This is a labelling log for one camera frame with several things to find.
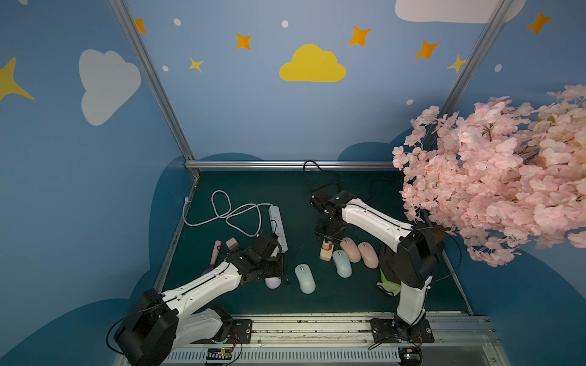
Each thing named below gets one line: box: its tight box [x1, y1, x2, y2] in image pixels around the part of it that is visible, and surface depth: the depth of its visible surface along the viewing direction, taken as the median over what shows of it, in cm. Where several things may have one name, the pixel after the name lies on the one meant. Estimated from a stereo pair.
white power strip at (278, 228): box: [268, 205, 289, 254], surface depth 101 cm
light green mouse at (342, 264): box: [332, 249, 353, 279], surface depth 90 cm
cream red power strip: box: [319, 239, 335, 262], surface depth 92 cm
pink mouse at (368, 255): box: [357, 241, 380, 270], surface depth 92 cm
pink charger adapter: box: [225, 237, 240, 253], surface depth 95 cm
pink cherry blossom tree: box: [392, 84, 586, 268], surface depth 58 cm
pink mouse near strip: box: [339, 237, 361, 264], surface depth 94 cm
